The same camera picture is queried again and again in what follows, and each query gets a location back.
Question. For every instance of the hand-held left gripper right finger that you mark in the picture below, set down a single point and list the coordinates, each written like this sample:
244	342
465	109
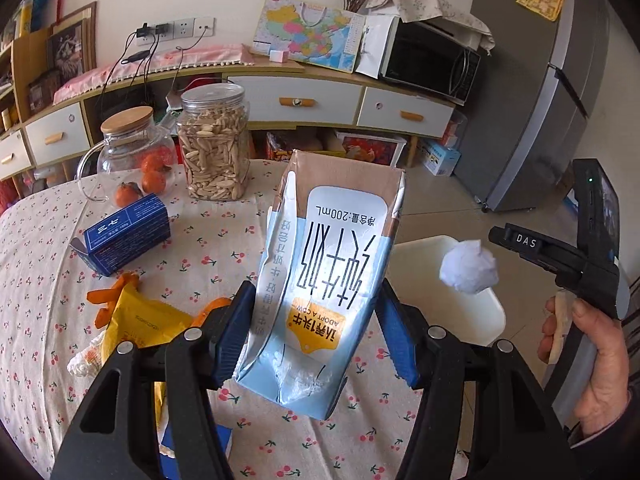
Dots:
395	332

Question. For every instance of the grey refrigerator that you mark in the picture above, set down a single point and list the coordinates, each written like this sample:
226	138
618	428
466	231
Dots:
530	100

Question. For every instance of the small printed carton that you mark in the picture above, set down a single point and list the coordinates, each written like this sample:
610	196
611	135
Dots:
571	204

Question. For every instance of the black microwave oven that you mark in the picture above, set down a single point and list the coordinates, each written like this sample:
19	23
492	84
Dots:
425	62

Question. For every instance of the red gift box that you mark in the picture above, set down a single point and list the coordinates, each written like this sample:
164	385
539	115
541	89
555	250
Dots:
370	150

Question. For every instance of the white paper ball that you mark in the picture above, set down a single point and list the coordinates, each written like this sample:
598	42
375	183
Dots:
469	266

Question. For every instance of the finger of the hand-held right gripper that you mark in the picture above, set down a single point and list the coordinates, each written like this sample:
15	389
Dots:
522	241

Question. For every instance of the red yellow box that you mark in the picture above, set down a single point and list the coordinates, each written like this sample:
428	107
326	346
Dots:
280	146

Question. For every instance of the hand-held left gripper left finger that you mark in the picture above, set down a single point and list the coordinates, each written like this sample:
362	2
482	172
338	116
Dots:
235	332

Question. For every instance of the curled orange peel strip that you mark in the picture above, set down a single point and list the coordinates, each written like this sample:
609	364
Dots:
114	292

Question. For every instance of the wooden white sideboard cabinet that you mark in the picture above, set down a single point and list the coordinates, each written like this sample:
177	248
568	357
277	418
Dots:
320	92

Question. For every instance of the crumpled white tissue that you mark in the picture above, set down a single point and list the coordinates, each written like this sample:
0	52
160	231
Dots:
85	360

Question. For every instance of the white paper bag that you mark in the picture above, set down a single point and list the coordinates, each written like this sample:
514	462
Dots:
372	45

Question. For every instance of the cherry print tablecloth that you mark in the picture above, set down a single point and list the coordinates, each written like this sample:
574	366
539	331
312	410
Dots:
45	270

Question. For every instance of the black charger plug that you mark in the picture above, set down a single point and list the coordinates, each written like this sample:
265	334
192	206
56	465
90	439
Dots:
161	30
144	31

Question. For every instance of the bamboo teapot lid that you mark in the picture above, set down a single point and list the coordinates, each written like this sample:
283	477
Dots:
127	120

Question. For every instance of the glass teapot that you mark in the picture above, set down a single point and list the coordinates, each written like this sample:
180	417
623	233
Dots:
117	157

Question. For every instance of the white plastic trash bin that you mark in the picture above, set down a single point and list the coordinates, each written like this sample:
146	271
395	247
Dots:
465	320

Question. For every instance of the person's right hand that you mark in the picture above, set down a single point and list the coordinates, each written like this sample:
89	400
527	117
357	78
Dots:
607	370

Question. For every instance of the colourful map board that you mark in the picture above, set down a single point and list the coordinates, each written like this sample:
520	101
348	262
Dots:
305	30

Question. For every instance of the light blue milk carton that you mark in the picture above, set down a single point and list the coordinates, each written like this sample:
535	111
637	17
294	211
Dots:
325	260

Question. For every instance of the pink lace cloth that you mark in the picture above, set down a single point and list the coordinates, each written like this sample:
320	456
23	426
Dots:
190	57

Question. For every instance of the blue cardboard box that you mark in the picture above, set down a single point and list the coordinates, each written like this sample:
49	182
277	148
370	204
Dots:
125	235

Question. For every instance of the blue white carton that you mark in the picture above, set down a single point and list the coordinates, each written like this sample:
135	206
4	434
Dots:
440	157

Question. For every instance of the framed cat picture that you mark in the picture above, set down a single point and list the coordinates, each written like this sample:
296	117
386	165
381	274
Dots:
70	45

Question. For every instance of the yellow snack packet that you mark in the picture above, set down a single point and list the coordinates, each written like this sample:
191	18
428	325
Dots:
145	320

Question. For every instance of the blue white packet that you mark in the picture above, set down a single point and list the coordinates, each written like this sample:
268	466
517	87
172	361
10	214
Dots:
200	442

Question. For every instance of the small white box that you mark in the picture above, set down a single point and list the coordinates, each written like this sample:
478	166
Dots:
278	56

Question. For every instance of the plastic jar of seeds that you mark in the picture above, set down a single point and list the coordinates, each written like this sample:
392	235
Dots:
214	150

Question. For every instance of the floral cover cloth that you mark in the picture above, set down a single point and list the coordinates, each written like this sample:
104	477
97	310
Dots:
425	2

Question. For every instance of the person's right forearm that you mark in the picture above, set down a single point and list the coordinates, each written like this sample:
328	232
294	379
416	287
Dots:
607	442

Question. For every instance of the white wall socket panel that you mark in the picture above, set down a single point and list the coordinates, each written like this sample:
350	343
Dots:
182	27

